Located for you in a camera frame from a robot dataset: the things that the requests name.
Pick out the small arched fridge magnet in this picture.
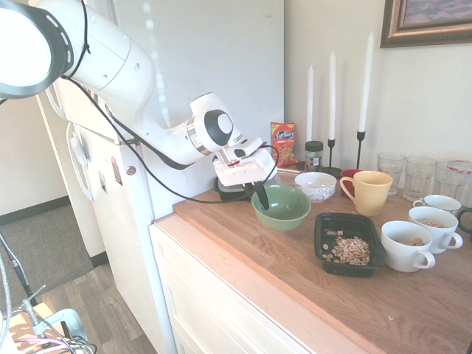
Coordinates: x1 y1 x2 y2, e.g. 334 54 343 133
110 156 124 187

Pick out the white refrigerator door handle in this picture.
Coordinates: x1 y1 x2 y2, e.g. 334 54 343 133
66 121 95 202
44 86 68 122

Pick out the tall white taper candle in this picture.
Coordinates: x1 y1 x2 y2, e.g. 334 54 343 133
358 30 375 133

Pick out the black camera stand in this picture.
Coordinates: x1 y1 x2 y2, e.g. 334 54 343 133
0 231 38 308

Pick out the grey metal screw clamp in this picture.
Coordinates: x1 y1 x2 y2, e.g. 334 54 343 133
20 285 90 344

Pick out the framed painting with brown frame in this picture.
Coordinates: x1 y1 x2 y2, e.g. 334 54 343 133
379 0 472 49

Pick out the black container with clear lid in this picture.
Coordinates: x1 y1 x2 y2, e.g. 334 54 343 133
214 167 285 204

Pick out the yellow ceramic mug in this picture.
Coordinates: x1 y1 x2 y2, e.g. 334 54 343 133
339 170 394 217

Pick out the bundle of thin wires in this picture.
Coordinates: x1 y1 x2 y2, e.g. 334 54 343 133
14 333 97 354

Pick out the jar with red checked lid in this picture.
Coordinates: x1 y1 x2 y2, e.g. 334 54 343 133
446 159 472 208

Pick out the short white taper candle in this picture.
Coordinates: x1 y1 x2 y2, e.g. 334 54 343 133
306 64 315 142

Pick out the white refrigerator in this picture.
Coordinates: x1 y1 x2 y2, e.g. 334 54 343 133
35 0 285 354

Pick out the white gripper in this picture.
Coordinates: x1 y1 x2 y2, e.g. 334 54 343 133
212 148 279 212

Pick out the green ceramic bowl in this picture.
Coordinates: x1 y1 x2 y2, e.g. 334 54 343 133
251 184 312 232

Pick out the medium white taper candle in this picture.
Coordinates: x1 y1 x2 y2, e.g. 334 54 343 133
327 50 337 141

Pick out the white drawer cabinet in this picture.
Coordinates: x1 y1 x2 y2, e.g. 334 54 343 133
148 213 373 354

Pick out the white ceramic mug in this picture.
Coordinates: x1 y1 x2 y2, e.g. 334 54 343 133
408 206 464 255
381 220 437 274
412 194 463 217

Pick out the orange snack bag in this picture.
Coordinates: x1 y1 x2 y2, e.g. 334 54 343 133
270 122 299 168

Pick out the spice jar with black lid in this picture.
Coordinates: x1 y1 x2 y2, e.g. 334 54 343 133
304 140 325 173

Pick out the white bowl with swirl print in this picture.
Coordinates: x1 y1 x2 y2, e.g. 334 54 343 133
294 171 338 204

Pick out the black open plastic tray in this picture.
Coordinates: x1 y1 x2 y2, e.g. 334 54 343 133
313 212 387 277

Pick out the clear drinking glass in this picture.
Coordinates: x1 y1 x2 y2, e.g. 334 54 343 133
403 155 438 202
377 151 407 196
431 161 464 206

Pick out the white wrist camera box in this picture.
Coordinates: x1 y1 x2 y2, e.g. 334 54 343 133
221 136 267 162

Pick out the dark ceramic mug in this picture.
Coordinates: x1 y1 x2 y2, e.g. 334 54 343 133
457 207 472 235

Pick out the wooden robot mounting board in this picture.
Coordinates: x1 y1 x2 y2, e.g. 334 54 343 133
0 298 72 354

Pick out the cereal rings heap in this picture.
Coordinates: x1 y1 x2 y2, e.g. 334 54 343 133
319 229 372 267

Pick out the red ceramic mug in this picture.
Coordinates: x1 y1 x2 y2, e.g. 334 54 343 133
339 168 364 198

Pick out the braided metal hose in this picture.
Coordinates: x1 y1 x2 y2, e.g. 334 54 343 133
0 253 13 335

